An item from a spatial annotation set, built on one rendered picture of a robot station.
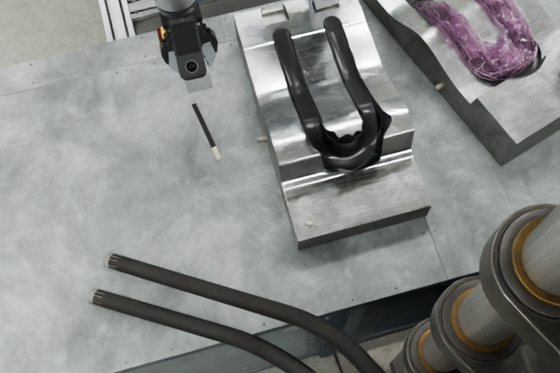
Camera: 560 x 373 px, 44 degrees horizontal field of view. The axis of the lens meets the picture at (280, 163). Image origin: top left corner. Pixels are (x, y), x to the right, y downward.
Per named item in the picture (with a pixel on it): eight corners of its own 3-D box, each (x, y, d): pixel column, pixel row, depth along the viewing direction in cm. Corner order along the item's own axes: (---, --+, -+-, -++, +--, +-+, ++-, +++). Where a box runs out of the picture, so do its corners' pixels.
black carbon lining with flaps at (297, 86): (268, 37, 145) (266, 9, 136) (342, 18, 146) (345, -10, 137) (315, 186, 131) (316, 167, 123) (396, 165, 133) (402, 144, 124)
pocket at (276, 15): (260, 17, 149) (259, 7, 145) (284, 12, 149) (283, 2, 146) (265, 35, 147) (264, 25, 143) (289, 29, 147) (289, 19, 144)
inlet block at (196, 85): (174, 39, 141) (169, 24, 136) (198, 33, 142) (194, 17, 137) (188, 94, 136) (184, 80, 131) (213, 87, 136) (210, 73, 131)
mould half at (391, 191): (236, 38, 153) (231, 1, 141) (350, 11, 155) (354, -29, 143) (297, 251, 134) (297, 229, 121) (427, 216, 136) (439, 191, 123)
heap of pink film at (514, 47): (404, 8, 148) (410, -15, 141) (471, -29, 151) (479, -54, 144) (482, 98, 139) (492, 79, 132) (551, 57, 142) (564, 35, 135)
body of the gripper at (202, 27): (200, 8, 129) (191, -34, 118) (211, 47, 125) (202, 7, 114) (160, 18, 128) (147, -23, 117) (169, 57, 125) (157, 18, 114)
